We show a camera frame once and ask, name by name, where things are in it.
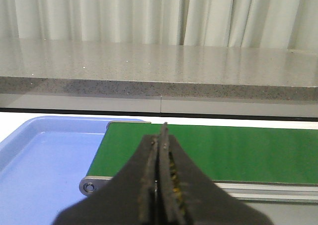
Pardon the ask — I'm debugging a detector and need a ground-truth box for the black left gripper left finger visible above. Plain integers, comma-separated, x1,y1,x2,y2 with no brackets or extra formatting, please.
54,135,158,225

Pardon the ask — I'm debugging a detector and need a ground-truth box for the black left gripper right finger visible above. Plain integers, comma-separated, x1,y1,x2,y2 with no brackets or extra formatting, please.
159,124,272,225

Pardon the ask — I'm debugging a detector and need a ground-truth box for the green belt conveyor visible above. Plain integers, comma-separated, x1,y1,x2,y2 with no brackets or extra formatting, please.
79,121,318,203

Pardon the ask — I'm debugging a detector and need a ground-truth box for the blue plastic tray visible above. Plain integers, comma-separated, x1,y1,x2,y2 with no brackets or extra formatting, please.
0,115,146,225

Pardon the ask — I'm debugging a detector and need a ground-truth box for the grey stone counter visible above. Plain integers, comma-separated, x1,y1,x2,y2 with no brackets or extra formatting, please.
0,38,318,120

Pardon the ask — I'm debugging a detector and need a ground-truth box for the white pleated curtain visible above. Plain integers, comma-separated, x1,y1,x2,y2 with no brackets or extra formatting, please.
0,0,318,51

